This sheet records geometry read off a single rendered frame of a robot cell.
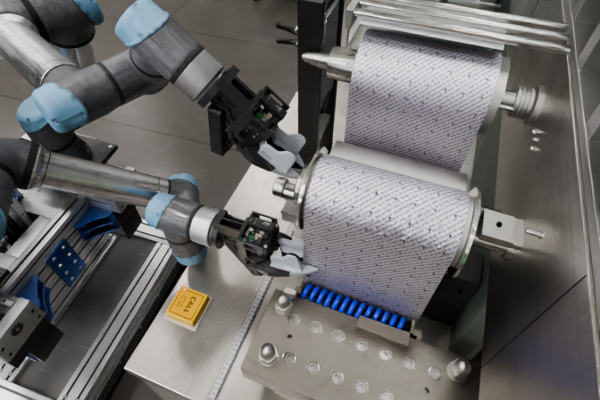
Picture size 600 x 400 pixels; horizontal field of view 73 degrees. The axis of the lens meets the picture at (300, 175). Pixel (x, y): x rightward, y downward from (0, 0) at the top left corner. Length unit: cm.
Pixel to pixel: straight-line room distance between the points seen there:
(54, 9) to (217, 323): 76
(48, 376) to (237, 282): 103
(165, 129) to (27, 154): 193
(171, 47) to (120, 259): 145
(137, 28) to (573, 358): 63
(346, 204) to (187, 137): 214
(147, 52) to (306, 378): 59
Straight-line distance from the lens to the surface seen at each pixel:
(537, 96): 80
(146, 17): 65
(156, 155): 264
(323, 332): 81
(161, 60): 64
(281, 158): 66
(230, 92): 63
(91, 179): 93
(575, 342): 47
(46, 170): 93
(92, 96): 70
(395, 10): 78
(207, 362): 95
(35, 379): 189
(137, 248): 198
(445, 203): 64
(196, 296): 98
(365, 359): 80
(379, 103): 76
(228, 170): 244
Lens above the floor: 179
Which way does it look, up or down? 49 degrees down
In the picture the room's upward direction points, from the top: straight up
